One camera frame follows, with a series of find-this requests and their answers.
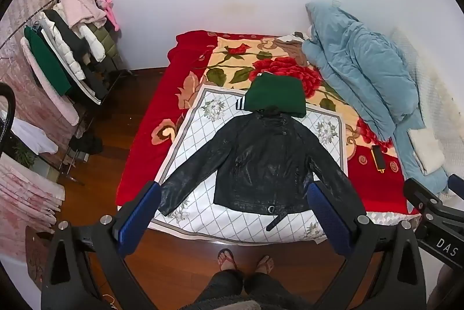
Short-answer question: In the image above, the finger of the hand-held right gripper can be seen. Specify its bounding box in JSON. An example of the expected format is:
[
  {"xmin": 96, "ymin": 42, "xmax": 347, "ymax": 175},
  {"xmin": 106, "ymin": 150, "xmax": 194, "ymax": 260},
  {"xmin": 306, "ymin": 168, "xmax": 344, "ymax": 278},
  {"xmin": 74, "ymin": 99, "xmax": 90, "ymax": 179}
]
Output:
[
  {"xmin": 403, "ymin": 177, "xmax": 445, "ymax": 220},
  {"xmin": 448, "ymin": 175, "xmax": 464, "ymax": 195}
]

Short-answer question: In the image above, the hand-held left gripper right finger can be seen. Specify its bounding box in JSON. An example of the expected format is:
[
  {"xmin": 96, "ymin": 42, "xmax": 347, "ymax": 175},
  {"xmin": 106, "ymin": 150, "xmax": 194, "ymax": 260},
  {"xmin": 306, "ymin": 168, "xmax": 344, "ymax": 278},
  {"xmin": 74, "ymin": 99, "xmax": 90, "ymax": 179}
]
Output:
[{"xmin": 306, "ymin": 180, "xmax": 428, "ymax": 310}]

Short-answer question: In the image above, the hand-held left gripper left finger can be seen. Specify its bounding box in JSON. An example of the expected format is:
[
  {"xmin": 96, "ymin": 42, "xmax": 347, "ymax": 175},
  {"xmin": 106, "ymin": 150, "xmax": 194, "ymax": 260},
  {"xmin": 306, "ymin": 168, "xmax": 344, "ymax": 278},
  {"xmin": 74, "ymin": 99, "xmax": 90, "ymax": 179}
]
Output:
[{"xmin": 41, "ymin": 181, "xmax": 162, "ymax": 310}]

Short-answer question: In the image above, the black leather jacket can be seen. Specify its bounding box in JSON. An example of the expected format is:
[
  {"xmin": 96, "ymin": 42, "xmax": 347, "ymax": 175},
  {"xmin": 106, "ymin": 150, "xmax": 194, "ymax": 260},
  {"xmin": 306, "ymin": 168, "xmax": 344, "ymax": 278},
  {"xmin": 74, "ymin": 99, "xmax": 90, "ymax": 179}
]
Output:
[{"xmin": 158, "ymin": 107, "xmax": 367, "ymax": 233}]

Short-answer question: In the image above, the person's right forearm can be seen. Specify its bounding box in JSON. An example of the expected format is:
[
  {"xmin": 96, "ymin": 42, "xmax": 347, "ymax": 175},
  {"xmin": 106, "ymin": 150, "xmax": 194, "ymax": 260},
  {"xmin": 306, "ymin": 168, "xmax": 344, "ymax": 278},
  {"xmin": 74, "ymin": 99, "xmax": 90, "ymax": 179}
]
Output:
[{"xmin": 428, "ymin": 266, "xmax": 461, "ymax": 310}]

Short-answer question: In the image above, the metal clothes rack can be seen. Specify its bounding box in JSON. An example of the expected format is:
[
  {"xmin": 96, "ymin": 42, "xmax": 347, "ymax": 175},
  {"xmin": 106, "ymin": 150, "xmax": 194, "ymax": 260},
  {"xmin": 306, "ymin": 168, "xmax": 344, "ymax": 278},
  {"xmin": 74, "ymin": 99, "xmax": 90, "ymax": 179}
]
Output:
[{"xmin": 0, "ymin": 0, "xmax": 136, "ymax": 185}]

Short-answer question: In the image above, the folded white towel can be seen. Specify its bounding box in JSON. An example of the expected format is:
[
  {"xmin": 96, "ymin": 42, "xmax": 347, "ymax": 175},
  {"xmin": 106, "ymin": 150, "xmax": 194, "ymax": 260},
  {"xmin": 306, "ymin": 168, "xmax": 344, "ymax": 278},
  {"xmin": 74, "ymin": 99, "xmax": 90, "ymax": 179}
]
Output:
[{"xmin": 407, "ymin": 128, "xmax": 446, "ymax": 176}]

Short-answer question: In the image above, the black power bank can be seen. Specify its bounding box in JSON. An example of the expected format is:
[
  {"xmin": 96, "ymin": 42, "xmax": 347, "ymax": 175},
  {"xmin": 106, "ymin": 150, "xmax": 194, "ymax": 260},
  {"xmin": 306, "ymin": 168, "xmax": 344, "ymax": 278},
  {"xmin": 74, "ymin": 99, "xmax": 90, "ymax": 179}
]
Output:
[{"xmin": 370, "ymin": 145, "xmax": 388, "ymax": 173}]

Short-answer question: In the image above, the white quilted floral mat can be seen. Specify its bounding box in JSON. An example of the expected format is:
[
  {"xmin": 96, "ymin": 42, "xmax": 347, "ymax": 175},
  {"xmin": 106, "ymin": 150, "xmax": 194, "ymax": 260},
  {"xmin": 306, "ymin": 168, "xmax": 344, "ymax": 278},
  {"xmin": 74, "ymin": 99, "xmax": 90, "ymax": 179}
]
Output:
[{"xmin": 148, "ymin": 85, "xmax": 350, "ymax": 245}]

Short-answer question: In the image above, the white textured bedspread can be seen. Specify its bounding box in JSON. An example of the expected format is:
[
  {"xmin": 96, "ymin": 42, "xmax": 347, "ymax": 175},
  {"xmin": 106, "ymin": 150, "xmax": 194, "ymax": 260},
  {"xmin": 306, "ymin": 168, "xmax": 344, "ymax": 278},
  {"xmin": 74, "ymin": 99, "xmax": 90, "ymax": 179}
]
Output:
[{"xmin": 389, "ymin": 27, "xmax": 464, "ymax": 202}]

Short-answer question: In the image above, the person's right foot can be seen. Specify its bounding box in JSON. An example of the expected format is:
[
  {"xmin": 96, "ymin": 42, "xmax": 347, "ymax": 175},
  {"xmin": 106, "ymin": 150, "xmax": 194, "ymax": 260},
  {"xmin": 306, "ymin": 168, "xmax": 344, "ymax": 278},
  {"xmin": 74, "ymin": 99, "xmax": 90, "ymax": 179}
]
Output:
[{"xmin": 254, "ymin": 254, "xmax": 275, "ymax": 276}]

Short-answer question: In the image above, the person's foot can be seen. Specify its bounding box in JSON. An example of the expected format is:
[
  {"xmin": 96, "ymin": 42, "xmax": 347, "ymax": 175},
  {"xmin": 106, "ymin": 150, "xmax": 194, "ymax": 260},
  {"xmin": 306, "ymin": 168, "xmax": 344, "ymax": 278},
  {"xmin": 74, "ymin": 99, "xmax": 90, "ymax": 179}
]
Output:
[
  {"xmin": 254, "ymin": 254, "xmax": 275, "ymax": 276},
  {"xmin": 217, "ymin": 248, "xmax": 240, "ymax": 272}
]

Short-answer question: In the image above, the dark shoes pile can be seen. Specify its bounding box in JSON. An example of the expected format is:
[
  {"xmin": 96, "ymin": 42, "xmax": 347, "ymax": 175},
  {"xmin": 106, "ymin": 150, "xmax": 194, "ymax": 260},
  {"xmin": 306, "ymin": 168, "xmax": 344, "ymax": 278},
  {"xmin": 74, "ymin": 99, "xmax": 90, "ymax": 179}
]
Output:
[{"xmin": 68, "ymin": 134, "xmax": 104, "ymax": 156}]

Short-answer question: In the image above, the person's right leg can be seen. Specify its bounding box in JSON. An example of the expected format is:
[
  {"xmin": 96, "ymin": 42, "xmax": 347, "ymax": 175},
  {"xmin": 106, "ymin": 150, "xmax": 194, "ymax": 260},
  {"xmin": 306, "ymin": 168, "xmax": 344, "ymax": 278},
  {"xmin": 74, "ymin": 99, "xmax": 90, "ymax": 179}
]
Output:
[{"xmin": 244, "ymin": 272, "xmax": 313, "ymax": 310}]

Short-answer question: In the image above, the person's leg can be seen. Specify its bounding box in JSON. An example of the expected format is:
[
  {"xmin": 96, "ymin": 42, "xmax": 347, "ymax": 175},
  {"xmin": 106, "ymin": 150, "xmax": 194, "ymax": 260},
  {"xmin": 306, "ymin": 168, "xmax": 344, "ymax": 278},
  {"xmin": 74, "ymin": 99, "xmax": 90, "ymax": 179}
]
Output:
[
  {"xmin": 196, "ymin": 268, "xmax": 244, "ymax": 310},
  {"xmin": 244, "ymin": 272, "xmax": 313, "ymax": 310}
]

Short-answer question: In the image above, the person's left foot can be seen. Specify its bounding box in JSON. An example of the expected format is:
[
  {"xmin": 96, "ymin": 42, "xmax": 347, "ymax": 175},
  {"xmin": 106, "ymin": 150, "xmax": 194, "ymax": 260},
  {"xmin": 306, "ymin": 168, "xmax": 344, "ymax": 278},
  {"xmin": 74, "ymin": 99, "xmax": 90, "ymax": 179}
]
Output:
[{"xmin": 217, "ymin": 248, "xmax": 240, "ymax": 272}]

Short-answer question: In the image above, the red floral blanket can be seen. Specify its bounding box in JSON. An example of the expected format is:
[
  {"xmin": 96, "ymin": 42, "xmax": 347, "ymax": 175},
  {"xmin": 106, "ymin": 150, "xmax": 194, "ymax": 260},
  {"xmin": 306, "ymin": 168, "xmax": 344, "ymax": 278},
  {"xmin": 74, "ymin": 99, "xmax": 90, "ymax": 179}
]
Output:
[{"xmin": 115, "ymin": 30, "xmax": 423, "ymax": 227}]

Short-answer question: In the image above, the person's left leg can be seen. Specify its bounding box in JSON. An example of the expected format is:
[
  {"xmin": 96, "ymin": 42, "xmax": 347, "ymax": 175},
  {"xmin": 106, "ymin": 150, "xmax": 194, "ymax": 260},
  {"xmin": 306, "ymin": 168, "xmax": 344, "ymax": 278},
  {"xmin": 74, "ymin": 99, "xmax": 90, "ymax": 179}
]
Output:
[{"xmin": 196, "ymin": 268, "xmax": 244, "ymax": 310}]

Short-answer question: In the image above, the brown patterned cloth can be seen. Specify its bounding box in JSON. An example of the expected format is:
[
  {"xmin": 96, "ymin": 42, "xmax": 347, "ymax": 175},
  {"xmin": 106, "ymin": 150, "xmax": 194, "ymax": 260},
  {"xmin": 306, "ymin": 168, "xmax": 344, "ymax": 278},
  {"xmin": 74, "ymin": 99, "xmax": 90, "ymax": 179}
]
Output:
[{"xmin": 25, "ymin": 232, "xmax": 55, "ymax": 291}]

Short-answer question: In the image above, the folded pink floral bedding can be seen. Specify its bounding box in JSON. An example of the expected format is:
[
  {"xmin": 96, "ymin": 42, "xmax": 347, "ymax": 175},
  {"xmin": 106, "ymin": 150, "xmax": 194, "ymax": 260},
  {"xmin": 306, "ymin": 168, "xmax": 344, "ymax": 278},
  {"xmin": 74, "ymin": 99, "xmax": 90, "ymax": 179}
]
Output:
[{"xmin": 0, "ymin": 152, "xmax": 66, "ymax": 234}]

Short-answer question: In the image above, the folded green garment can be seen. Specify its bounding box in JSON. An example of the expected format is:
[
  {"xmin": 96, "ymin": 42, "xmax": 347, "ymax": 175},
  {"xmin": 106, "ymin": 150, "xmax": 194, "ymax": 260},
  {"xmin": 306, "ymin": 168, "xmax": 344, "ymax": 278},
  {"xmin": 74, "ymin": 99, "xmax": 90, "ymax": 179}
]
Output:
[{"xmin": 235, "ymin": 74, "xmax": 307, "ymax": 118}]

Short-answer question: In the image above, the white cloth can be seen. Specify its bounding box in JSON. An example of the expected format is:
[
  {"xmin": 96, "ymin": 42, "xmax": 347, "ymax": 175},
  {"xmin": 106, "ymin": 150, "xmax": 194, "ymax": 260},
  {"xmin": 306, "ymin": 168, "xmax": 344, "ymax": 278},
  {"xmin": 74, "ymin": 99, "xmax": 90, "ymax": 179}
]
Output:
[{"xmin": 9, "ymin": 118, "xmax": 59, "ymax": 155}]

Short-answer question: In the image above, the black white striped garment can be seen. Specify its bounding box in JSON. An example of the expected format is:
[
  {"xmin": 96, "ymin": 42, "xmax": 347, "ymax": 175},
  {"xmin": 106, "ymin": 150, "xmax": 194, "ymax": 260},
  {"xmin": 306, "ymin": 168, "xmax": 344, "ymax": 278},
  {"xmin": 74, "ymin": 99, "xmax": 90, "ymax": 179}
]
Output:
[{"xmin": 69, "ymin": 65, "xmax": 110, "ymax": 106}]

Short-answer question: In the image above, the pink fuzzy robe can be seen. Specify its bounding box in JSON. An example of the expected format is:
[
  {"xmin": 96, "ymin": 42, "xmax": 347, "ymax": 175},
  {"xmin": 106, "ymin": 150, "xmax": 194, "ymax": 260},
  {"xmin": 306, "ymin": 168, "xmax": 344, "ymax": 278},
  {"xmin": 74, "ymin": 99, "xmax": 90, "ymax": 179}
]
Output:
[{"xmin": 20, "ymin": 37, "xmax": 80, "ymax": 126}]

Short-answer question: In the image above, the light blue duvet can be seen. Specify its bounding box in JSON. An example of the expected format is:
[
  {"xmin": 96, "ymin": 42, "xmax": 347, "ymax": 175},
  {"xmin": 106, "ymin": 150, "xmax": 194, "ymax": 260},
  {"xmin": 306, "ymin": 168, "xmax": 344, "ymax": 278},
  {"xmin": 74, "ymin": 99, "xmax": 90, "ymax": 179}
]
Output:
[{"xmin": 302, "ymin": 0, "xmax": 450, "ymax": 193}]

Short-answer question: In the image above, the olive puffer jacket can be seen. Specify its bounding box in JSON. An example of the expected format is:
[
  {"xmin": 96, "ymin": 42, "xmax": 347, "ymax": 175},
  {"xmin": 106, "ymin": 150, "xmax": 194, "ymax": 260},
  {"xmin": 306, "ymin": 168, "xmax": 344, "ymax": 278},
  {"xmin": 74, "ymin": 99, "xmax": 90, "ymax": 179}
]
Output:
[{"xmin": 89, "ymin": 22, "xmax": 121, "ymax": 59}]

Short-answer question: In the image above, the white puffer jacket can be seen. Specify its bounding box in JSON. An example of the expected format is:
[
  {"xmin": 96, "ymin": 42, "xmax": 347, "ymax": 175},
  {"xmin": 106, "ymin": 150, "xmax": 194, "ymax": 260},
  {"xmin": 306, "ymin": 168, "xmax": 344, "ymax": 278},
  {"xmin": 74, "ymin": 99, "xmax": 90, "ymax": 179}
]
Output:
[
  {"xmin": 78, "ymin": 22, "xmax": 106, "ymax": 62},
  {"xmin": 38, "ymin": 11, "xmax": 86, "ymax": 80}
]

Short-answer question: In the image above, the green hanging garment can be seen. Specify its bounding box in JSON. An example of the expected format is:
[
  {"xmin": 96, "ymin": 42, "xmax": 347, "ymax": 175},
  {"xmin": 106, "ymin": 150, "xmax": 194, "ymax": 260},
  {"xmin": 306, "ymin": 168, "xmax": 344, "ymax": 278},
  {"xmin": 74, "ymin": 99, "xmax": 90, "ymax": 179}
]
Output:
[{"xmin": 23, "ymin": 26, "xmax": 72, "ymax": 97}]

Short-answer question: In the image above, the black hanging jacket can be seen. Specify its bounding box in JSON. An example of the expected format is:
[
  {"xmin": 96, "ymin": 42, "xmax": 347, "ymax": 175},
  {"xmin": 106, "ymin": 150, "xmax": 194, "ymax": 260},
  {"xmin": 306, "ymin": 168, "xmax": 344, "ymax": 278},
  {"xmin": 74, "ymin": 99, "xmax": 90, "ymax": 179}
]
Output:
[{"xmin": 45, "ymin": 9, "xmax": 90, "ymax": 65}]

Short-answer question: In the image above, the bright pink garment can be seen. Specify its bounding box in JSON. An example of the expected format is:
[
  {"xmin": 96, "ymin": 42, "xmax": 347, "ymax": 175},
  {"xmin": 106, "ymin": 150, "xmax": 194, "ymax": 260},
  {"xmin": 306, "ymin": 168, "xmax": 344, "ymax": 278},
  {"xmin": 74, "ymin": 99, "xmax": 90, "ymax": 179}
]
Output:
[{"xmin": 97, "ymin": 0, "xmax": 120, "ymax": 31}]

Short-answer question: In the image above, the pale pink fleece top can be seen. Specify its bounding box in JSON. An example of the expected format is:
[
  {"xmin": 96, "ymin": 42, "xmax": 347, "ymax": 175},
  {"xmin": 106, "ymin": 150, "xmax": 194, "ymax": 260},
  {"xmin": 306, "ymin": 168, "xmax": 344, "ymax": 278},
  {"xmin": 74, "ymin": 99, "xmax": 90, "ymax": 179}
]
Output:
[{"xmin": 58, "ymin": 0, "xmax": 107, "ymax": 30}]

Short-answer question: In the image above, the black cable loop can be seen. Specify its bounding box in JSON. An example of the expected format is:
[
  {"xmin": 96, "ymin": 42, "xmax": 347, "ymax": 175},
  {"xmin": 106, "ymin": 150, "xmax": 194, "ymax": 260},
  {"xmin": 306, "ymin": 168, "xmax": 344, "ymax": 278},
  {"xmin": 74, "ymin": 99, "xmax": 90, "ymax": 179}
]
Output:
[{"xmin": 0, "ymin": 83, "xmax": 16, "ymax": 160}]

